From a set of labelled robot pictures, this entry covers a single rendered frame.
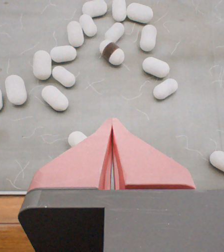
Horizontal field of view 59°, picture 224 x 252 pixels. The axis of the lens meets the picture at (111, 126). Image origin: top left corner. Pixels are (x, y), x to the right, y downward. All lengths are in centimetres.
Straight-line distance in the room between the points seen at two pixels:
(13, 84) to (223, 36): 29
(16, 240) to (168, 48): 29
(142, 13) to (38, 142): 21
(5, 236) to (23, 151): 9
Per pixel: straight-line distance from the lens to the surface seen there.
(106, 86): 26
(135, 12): 31
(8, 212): 25
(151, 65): 26
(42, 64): 27
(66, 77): 25
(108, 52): 26
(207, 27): 34
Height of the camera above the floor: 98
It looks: 76 degrees down
